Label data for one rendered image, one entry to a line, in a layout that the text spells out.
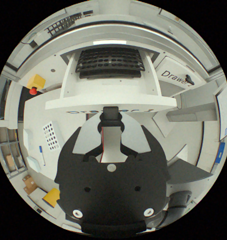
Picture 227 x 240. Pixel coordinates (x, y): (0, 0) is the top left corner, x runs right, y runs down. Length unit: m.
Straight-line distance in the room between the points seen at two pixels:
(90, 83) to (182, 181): 0.56
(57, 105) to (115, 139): 0.98
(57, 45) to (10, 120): 0.69
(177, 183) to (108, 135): 0.96
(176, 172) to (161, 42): 0.54
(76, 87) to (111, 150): 1.00
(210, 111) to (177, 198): 0.78
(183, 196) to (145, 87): 0.55
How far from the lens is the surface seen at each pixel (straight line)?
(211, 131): 3.13
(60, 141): 0.35
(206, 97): 1.77
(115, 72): 0.22
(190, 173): 0.48
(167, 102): 0.16
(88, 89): 0.23
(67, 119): 0.34
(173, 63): 0.29
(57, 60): 0.28
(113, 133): 1.05
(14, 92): 0.85
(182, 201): 0.50
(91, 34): 0.21
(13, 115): 0.82
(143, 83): 0.26
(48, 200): 2.59
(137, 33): 0.21
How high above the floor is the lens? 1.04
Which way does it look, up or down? 87 degrees down
